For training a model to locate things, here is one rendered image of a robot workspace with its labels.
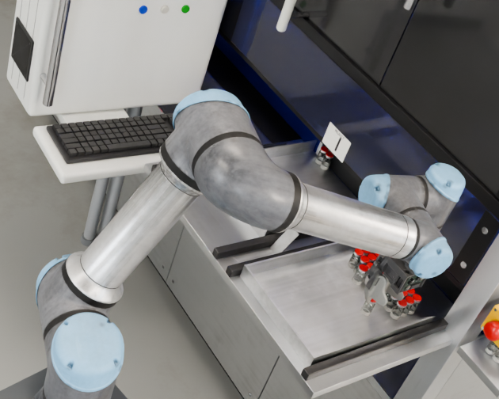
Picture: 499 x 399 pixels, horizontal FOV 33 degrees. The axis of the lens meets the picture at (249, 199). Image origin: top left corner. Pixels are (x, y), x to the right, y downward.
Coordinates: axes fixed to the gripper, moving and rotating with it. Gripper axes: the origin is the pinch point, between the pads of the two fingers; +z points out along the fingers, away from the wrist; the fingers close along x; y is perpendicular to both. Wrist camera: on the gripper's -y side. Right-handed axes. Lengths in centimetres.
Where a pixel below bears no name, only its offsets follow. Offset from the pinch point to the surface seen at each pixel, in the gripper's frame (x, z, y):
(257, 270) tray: -17.7, 4.3, -16.9
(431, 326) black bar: 11.1, 3.4, 9.9
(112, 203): -3, 57, -96
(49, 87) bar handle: -39, 0, -81
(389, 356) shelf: -2.4, 5.4, 12.1
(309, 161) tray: 19, 5, -47
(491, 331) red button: 12.5, -6.8, 20.7
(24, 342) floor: -34, 93, -79
